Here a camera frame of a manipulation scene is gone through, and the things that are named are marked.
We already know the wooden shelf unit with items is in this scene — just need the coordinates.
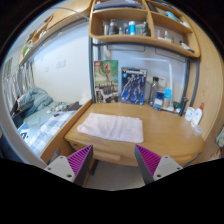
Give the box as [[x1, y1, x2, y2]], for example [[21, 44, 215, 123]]
[[88, 0, 201, 59]]

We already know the long wooden wall shelf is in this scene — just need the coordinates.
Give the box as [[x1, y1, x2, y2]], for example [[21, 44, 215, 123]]
[[18, 0, 93, 66]]

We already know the blue robot model kit box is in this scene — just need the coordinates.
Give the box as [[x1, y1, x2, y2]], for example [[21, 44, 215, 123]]
[[120, 67, 148, 106]]

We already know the light blue card pack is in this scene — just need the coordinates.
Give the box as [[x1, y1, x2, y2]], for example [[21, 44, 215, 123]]
[[163, 88, 173, 109]]

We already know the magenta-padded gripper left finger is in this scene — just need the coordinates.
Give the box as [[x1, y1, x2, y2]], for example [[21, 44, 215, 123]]
[[44, 144, 94, 187]]

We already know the white wall socket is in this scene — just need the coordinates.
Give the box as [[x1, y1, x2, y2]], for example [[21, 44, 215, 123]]
[[158, 76, 167, 88]]

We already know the black cylindrical bottle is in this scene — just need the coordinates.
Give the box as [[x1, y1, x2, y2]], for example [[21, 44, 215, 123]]
[[178, 96, 189, 117]]

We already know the white bottle with red cap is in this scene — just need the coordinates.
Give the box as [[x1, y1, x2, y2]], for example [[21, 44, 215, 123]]
[[191, 102, 205, 127]]

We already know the white wall light switch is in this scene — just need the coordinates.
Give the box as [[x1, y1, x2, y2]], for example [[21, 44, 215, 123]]
[[55, 59, 67, 69]]

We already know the small dark blue box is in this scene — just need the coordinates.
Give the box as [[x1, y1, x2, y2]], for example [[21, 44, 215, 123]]
[[152, 91, 165, 111]]

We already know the white arched desk lamp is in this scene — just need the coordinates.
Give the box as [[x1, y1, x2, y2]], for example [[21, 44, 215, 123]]
[[133, 56, 176, 112]]

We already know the bed with teal duvet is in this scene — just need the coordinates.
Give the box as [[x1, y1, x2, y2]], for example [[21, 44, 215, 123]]
[[9, 87, 83, 158]]

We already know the clear plastic container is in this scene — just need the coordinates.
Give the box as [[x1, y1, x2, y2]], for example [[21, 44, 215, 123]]
[[192, 123, 204, 136]]

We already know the green tree figure toy box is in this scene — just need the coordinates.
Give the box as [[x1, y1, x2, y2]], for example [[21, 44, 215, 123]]
[[93, 59, 120, 104]]

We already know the pale pink towel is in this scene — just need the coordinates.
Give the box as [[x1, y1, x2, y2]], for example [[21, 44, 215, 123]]
[[76, 112, 145, 144]]

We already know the clear bottle with dark cap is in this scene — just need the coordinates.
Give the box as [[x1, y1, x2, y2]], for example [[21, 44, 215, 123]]
[[148, 76, 160, 107]]

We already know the white metal bed rail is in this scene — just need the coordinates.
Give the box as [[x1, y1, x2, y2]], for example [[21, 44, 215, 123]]
[[1, 57, 36, 113]]

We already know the dark green round jar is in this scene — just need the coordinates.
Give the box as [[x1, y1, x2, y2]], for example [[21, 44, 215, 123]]
[[172, 101, 183, 113]]

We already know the grey metal desk frame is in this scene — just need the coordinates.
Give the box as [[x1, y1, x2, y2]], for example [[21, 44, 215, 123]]
[[87, 36, 201, 108]]

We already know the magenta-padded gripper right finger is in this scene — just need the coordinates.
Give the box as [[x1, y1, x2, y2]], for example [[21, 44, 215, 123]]
[[134, 144, 184, 186]]

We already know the white printed cup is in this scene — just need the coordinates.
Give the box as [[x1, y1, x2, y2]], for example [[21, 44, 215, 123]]
[[184, 106, 196, 122]]

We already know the green patterned cloth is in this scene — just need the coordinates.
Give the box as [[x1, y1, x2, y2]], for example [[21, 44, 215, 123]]
[[215, 124, 224, 148]]

